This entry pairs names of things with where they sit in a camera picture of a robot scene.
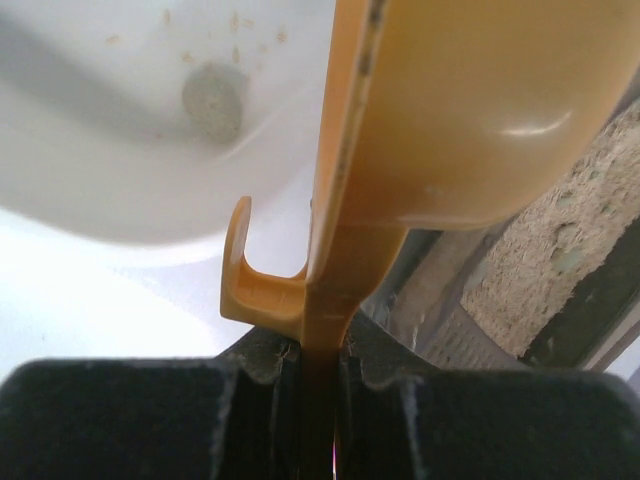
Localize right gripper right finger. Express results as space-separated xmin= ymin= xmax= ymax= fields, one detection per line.
xmin=336 ymin=314 xmax=639 ymax=479

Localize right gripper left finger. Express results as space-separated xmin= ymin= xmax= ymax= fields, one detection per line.
xmin=1 ymin=328 xmax=300 ymax=479

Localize yellow litter scoop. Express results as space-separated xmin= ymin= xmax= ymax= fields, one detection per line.
xmin=220 ymin=1 xmax=639 ymax=454

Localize grey litter clump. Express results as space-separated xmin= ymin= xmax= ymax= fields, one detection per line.
xmin=181 ymin=63 xmax=248 ymax=145

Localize dark grey litter box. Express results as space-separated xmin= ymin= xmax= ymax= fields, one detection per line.
xmin=363 ymin=81 xmax=639 ymax=370

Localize white plastic tray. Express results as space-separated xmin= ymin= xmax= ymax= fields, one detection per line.
xmin=1 ymin=1 xmax=335 ymax=247

